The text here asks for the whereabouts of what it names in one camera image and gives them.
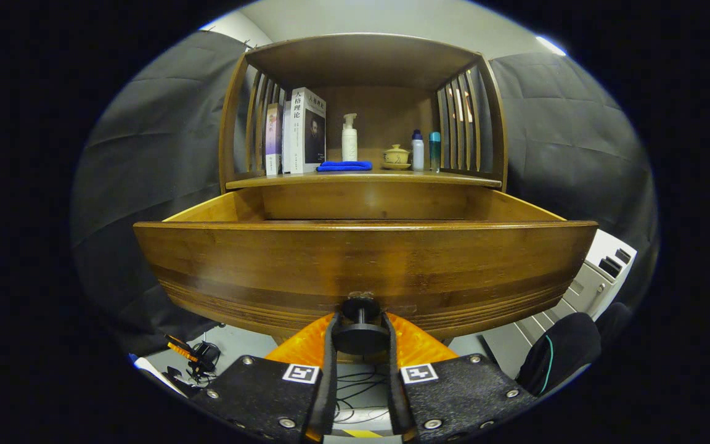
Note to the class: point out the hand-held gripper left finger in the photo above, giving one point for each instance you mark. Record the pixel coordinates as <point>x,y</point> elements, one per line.
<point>328,382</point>

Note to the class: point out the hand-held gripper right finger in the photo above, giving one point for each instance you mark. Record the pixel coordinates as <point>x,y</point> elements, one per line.
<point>392,388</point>

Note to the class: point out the wooden drawer with black knob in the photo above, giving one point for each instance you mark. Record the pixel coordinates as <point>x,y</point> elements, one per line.
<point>361,265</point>

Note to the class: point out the wooden countertop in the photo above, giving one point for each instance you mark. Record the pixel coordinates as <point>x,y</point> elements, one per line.
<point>367,177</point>

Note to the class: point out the wooden cabinet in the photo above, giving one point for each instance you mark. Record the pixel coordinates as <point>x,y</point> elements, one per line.
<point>361,61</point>

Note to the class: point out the orange black device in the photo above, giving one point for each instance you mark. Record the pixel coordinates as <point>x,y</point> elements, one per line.
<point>204,354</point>

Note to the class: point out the white flat panel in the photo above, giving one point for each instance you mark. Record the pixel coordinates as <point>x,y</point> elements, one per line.
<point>158,376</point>

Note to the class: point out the person's dark clothing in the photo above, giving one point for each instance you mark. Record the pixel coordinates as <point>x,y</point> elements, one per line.
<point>561,351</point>

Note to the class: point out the blue folded cloth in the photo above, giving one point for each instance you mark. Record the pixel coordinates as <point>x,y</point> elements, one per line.
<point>342,166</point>

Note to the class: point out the yellow ceramic saucer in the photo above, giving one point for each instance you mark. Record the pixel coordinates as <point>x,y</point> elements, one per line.
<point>396,166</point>

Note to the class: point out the white grey appliance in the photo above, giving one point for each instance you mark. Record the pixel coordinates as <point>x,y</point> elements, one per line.
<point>589,283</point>

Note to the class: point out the yellow lidded teacup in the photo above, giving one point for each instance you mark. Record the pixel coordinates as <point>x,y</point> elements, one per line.
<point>396,155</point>

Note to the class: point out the white bottle with blue cap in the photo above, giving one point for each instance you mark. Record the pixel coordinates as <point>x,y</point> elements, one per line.
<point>417,154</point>

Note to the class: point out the clear teal bottle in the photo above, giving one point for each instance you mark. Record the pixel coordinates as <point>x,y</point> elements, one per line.
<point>434,154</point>

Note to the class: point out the thin white book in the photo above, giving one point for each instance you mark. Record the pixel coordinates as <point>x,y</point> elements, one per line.
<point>285,148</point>

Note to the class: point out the white pump bottle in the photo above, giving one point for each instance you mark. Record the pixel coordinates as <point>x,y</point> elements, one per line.
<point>349,145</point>

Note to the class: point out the white portrait book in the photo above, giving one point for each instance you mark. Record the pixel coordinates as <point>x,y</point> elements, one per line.
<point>306,135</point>

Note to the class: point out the purple book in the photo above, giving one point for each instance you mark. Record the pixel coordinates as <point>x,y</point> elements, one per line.
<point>273,139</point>

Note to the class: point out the ceiling strip light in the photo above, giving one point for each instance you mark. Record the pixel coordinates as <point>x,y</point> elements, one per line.
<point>550,45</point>

